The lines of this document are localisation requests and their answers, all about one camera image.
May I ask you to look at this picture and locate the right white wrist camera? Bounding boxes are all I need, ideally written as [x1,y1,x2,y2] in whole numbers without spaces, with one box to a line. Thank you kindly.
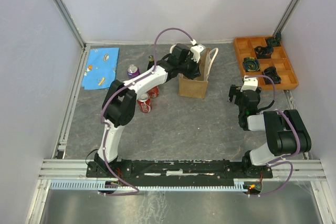
[240,76,258,92]

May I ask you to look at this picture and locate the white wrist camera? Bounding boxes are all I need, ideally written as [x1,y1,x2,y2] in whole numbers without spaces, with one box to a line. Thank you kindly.
[240,76,258,92]
[190,39,206,63]

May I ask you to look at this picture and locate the green glass bottle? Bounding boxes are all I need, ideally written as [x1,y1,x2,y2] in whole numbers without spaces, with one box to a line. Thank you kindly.
[147,55,155,70]

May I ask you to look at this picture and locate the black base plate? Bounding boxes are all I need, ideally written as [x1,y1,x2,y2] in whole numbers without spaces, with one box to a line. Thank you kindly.
[86,158,274,187]

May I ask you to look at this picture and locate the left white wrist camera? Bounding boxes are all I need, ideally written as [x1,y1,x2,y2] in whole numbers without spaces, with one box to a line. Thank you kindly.
[190,39,206,63]

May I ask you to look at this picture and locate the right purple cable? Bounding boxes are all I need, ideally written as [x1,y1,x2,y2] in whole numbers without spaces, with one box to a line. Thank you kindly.
[251,74,302,198]

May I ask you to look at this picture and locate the red soda can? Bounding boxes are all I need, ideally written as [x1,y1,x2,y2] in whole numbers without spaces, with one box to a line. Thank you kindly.
[147,86,159,99]

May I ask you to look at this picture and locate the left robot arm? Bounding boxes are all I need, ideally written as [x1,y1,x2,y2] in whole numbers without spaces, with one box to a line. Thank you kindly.
[94,44,206,177]

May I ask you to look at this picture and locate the aluminium frame rail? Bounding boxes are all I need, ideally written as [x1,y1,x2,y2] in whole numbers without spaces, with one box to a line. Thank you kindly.
[38,159,326,181]

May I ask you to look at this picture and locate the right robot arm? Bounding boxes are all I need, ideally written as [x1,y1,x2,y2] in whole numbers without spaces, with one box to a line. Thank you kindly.
[228,84,312,177]

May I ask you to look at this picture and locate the rolled dark sock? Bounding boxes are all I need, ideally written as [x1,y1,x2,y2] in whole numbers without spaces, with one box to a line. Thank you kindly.
[265,31,282,47]
[254,46,274,59]

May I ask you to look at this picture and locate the purple cable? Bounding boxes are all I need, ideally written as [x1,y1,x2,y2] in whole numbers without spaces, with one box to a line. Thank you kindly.
[100,27,197,197]
[251,74,302,198]

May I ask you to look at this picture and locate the rolled black sock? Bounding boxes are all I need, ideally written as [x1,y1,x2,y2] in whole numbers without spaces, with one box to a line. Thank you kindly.
[263,66,281,84]

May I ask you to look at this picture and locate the purple soda can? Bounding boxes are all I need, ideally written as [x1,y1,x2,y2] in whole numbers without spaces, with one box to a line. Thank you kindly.
[127,65,141,79]

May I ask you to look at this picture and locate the rolled blue yellow sock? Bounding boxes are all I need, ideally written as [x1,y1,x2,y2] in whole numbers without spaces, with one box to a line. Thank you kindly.
[243,57,260,72]

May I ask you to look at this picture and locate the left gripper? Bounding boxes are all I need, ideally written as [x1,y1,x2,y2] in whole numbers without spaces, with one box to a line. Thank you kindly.
[178,55,202,81]

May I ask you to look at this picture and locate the orange wooden divider tray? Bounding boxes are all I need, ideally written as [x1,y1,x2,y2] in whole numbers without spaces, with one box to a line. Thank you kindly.
[234,36,299,90]

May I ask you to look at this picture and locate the blue patterned cloth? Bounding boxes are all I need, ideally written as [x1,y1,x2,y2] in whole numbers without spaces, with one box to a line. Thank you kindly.
[81,48,119,90]

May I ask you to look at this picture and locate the silver top soda can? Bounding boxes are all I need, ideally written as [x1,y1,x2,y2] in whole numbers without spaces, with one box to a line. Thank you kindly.
[137,93,152,113]

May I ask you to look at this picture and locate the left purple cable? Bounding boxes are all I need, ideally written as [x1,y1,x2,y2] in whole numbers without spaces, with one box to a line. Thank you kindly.
[100,27,197,197]

